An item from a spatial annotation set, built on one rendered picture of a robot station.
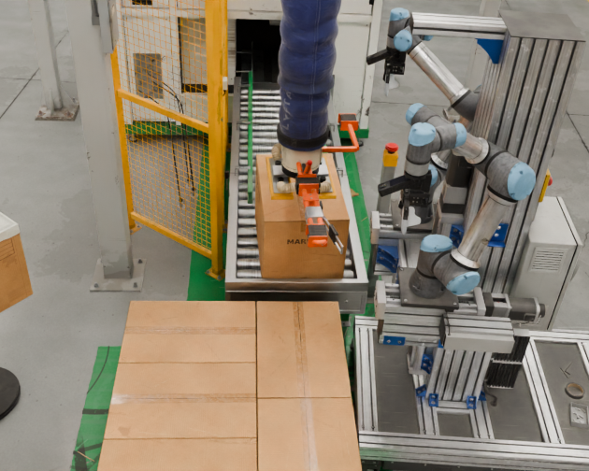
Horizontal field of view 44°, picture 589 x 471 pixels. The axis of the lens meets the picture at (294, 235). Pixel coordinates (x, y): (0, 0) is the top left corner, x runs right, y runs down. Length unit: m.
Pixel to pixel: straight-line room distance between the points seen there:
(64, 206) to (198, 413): 2.52
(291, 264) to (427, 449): 1.05
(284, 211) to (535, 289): 1.16
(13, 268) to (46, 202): 1.91
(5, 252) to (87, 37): 1.10
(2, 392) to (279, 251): 1.57
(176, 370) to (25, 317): 1.41
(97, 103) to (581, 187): 3.66
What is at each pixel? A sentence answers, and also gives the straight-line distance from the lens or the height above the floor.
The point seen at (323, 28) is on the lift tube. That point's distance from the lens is 2.90.
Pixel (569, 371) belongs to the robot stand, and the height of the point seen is 0.21.
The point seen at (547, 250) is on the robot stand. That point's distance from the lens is 3.02.
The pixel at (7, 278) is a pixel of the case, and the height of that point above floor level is 0.78.
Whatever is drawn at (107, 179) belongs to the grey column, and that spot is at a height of 0.72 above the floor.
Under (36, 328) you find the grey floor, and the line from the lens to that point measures 4.31.
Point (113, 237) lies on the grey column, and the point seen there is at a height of 0.33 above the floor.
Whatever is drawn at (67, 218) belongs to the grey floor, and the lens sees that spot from 5.10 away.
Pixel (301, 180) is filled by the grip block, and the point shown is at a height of 1.26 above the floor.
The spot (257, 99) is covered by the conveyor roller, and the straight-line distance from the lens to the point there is 5.33.
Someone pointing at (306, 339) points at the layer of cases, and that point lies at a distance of 3.34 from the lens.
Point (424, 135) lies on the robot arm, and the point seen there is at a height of 1.86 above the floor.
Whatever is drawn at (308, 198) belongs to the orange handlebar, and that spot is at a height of 1.26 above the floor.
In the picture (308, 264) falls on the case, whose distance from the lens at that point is 3.52.
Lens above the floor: 2.91
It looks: 37 degrees down
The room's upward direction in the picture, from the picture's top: 3 degrees clockwise
